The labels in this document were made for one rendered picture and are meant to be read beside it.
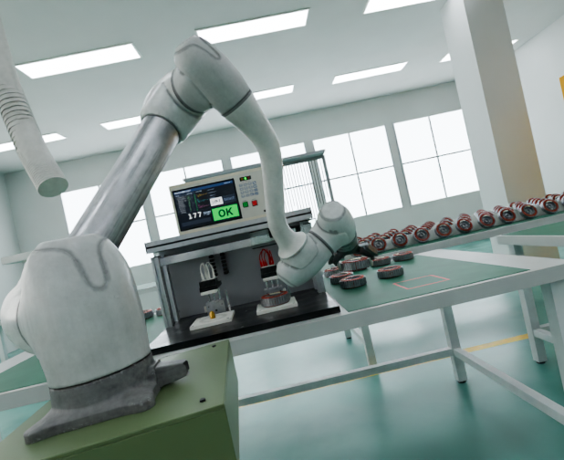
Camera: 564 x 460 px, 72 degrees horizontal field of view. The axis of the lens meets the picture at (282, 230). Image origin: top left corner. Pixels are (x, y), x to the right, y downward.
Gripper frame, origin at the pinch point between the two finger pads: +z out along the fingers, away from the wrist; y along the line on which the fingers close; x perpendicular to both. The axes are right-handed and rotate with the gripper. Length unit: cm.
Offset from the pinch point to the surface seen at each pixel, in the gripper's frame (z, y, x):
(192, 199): -23, -59, 31
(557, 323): 14, 61, -28
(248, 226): -11.6, -38.5, 18.7
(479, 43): 207, 149, 321
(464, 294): -6.8, 32.9, -19.8
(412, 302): -11.8, 16.9, -21.4
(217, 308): -1, -57, -9
